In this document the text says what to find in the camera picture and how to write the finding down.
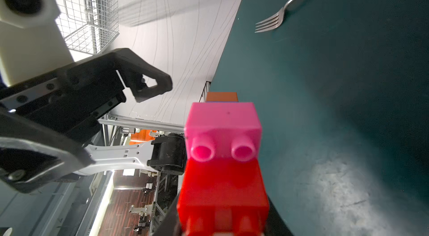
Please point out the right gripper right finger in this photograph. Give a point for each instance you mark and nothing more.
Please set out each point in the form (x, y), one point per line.
(275, 225)

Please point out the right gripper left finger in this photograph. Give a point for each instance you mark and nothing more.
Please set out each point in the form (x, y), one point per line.
(170, 226)

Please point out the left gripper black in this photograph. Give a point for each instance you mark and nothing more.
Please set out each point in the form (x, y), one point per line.
(55, 112)

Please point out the red lego brick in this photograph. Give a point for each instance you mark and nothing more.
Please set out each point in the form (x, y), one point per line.
(223, 196)

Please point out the pink square lego brick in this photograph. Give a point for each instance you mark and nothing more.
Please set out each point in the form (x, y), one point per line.
(222, 130)

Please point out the orange square lego brick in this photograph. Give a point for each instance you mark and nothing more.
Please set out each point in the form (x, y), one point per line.
(222, 97)

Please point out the silver fork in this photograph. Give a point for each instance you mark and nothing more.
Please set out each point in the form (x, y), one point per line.
(277, 19)

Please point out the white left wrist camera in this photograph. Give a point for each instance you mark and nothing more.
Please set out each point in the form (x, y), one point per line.
(31, 42)

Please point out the white wire basket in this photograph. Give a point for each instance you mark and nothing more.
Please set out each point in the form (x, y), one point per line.
(88, 26)

